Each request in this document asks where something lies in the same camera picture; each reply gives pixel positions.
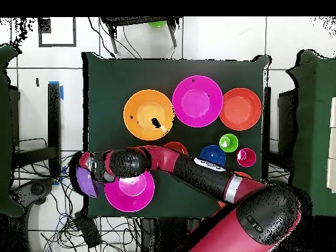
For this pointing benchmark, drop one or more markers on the purple bowl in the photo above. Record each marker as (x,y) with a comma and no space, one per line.
(86,182)

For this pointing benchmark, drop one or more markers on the blue bowl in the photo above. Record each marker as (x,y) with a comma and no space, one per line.
(212,153)

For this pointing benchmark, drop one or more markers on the pink bowl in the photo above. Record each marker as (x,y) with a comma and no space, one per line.
(131,194)
(197,102)

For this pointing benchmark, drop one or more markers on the small red bowl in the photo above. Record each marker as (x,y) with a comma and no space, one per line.
(177,147)

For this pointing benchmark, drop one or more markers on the blue tape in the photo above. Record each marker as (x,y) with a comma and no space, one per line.
(62,93)

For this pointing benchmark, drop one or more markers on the red cup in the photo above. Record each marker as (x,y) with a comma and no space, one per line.
(246,157)

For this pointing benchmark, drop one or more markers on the white boxes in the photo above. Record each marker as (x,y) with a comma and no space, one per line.
(332,170)

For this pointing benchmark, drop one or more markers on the dark green tablecloth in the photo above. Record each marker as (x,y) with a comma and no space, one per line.
(131,76)

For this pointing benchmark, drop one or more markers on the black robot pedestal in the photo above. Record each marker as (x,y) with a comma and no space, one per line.
(162,236)

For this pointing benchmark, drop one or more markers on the black office chair base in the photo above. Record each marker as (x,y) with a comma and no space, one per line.
(36,189)

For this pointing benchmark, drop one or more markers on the black power strip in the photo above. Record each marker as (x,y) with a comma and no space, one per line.
(88,231)

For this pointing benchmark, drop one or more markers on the deep red-orange bowl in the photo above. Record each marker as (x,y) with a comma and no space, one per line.
(242,174)

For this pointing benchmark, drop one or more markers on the green cup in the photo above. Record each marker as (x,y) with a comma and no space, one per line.
(229,143)

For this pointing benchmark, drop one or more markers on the lime green bowl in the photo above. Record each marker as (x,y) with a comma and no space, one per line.
(157,24)

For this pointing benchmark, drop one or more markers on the black stool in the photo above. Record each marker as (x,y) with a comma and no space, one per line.
(136,20)

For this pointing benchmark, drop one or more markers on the orange bowl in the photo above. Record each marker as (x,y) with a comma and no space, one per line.
(148,115)

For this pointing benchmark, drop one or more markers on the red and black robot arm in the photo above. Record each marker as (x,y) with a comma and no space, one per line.
(204,176)

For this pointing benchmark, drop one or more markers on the green cloth side table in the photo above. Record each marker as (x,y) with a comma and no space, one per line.
(315,131)
(5,105)

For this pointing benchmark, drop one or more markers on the black table frame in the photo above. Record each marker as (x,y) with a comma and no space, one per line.
(267,118)
(53,118)

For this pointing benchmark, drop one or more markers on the shallow red-orange bowl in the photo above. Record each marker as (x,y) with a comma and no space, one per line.
(240,109)

